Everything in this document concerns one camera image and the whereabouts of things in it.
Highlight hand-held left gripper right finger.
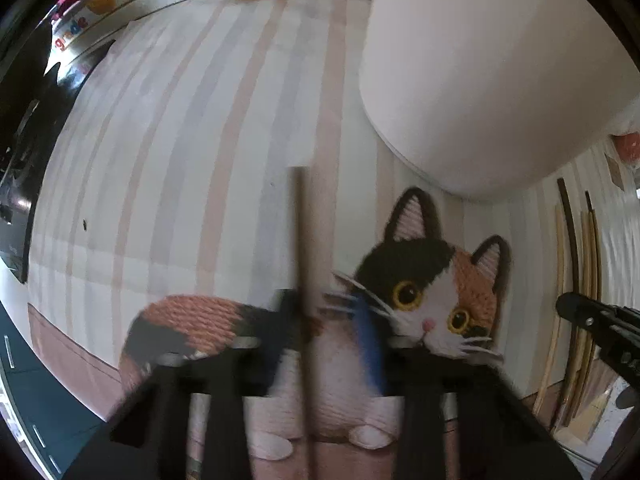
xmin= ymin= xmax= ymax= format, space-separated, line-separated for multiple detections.
xmin=350 ymin=300 xmax=583 ymax=480

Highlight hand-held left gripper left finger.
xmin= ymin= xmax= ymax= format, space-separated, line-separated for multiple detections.
xmin=65 ymin=287 xmax=306 ymax=480

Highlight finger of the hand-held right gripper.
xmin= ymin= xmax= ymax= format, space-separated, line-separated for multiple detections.
xmin=556 ymin=292 xmax=640 ymax=388

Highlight row of chopsticks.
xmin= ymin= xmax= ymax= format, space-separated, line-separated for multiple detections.
xmin=532 ymin=177 xmax=618 ymax=433

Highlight cream utensil holder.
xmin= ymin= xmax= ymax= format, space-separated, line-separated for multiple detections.
xmin=357 ymin=0 xmax=640 ymax=204

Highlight striped cat print mat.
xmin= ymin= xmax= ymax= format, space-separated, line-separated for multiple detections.
xmin=27 ymin=0 xmax=640 ymax=480

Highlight blue kitchen cabinet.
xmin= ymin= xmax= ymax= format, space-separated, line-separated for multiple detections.
xmin=0 ymin=305 xmax=107 ymax=480

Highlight black gas stove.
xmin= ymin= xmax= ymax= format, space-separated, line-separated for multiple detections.
xmin=0 ymin=40 xmax=117 ymax=285

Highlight colourful letter wall stickers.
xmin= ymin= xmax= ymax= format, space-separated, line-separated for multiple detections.
xmin=50 ymin=0 xmax=97 ymax=54

